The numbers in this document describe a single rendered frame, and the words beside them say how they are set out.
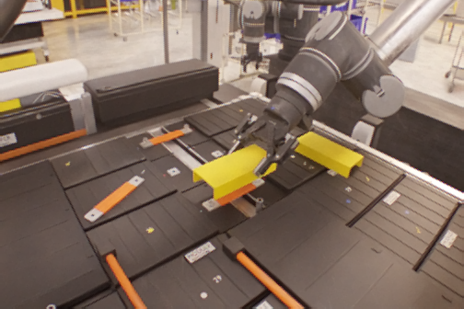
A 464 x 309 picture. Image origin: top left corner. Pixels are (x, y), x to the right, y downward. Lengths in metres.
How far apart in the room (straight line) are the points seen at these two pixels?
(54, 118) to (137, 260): 0.49
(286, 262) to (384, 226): 0.22
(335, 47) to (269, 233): 0.39
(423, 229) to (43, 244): 0.71
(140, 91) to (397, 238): 0.76
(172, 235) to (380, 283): 0.36
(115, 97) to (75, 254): 0.49
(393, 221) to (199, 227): 0.38
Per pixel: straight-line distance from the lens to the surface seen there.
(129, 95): 0.95
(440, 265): 0.65
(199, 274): 0.52
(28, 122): 0.90
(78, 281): 0.54
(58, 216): 0.66
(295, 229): 0.59
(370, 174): 0.80
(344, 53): 0.69
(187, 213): 0.62
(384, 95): 0.76
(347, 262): 0.57
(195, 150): 0.81
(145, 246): 0.57
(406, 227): 0.69
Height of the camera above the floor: 1.43
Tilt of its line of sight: 30 degrees down
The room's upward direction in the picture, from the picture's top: 3 degrees clockwise
